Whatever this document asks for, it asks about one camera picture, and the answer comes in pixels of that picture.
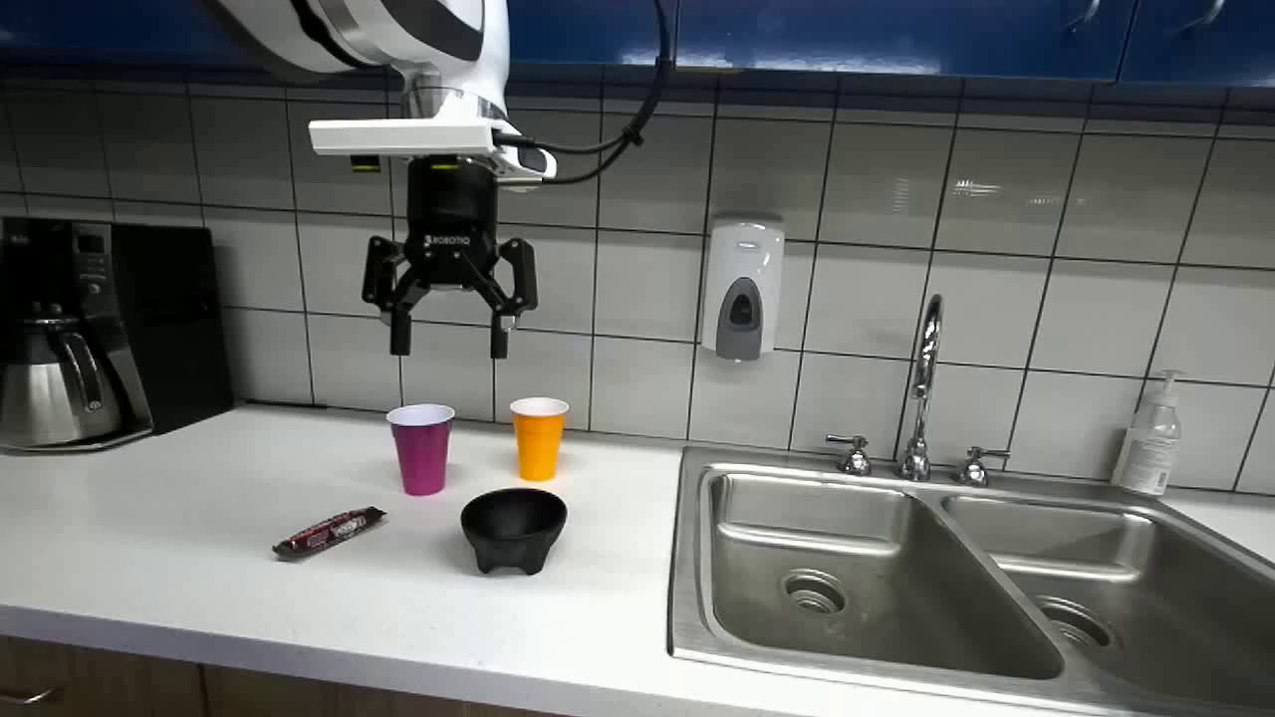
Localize chrome faucet handle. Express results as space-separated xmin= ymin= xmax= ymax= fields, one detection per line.
xmin=822 ymin=435 xmax=875 ymax=478
xmin=956 ymin=442 xmax=1011 ymax=488

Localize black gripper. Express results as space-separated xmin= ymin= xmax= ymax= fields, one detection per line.
xmin=358 ymin=154 xmax=540 ymax=363

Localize black steel coffee maker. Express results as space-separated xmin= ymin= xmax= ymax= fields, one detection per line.
xmin=0 ymin=215 xmax=240 ymax=452

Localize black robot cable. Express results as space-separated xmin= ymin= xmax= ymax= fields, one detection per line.
xmin=501 ymin=0 xmax=677 ymax=191

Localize chrome sink faucet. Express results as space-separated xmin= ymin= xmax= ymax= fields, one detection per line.
xmin=895 ymin=290 xmax=949 ymax=482

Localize orange plastic cup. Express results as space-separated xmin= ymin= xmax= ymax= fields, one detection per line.
xmin=505 ymin=394 xmax=573 ymax=487

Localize clear soap bottle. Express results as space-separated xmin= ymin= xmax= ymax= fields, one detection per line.
xmin=1111 ymin=374 xmax=1188 ymax=502

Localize black bowl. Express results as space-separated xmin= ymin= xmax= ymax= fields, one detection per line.
xmin=459 ymin=487 xmax=573 ymax=576

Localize dark red candy bar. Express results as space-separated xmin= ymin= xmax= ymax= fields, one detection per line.
xmin=270 ymin=502 xmax=390 ymax=560

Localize white wall soap dispenser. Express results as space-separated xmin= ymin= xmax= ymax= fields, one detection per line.
xmin=698 ymin=220 xmax=787 ymax=366

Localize blue upper cabinets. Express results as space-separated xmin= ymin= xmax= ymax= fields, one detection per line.
xmin=0 ymin=0 xmax=1275 ymax=93

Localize stainless steel coffee carafe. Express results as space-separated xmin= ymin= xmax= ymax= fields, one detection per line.
xmin=0 ymin=313 xmax=155 ymax=452

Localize stainless steel double sink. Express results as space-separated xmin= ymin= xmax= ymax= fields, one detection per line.
xmin=664 ymin=442 xmax=1275 ymax=717

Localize metal drawer handle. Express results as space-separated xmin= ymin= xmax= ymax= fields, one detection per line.
xmin=0 ymin=682 xmax=62 ymax=711

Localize wooden lower cabinets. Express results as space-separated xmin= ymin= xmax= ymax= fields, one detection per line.
xmin=0 ymin=633 xmax=533 ymax=717

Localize purple plastic cup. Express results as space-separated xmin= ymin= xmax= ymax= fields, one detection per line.
xmin=382 ymin=402 xmax=459 ymax=502

